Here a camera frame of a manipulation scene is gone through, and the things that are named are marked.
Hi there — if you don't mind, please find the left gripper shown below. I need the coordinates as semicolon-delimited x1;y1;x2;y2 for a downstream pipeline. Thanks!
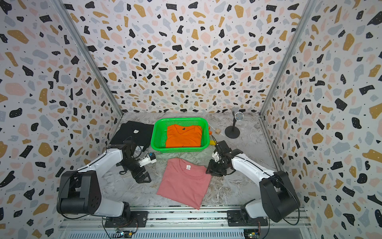
120;158;152;183

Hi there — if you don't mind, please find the pink t-shirt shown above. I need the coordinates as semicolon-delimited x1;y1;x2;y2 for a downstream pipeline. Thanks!
157;158;212;210

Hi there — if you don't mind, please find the orange t-shirt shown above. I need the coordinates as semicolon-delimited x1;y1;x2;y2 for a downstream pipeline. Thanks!
166;124;203;148

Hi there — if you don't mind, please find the green plastic basket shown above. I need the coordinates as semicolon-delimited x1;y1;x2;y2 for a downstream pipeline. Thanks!
151;118;210;153

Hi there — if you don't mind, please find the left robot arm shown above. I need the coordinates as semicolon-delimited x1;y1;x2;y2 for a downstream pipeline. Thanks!
56;140;156;221

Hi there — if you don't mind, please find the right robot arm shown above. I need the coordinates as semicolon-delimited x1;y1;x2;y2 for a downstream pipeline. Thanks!
206;141;300;226

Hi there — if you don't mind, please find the black folded t-shirt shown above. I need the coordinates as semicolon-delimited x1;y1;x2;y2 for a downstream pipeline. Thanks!
110;121;154;151

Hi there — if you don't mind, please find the black stand with mirror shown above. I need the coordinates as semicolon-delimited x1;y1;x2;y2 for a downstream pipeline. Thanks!
225;111;244;139

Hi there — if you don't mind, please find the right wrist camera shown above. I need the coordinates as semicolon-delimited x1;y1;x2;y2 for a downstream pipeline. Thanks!
212;151;220;162

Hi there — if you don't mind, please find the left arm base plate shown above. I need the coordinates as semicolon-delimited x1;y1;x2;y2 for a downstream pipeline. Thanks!
104;211;149;228

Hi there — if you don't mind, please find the aluminium rail frame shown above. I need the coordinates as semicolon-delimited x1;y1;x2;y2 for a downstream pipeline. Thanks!
58;206;316;239

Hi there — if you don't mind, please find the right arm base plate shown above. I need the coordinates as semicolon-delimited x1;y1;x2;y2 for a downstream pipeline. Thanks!
227;210;269;227

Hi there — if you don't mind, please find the right corner aluminium post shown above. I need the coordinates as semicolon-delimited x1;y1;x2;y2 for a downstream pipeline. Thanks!
259;0;317;117

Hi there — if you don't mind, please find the corner aluminium post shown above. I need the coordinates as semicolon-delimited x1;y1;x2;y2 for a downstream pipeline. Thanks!
51;0;123;118
259;0;317;117

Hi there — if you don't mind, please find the left corner aluminium post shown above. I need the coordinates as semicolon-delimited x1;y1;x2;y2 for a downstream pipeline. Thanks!
51;0;123;118

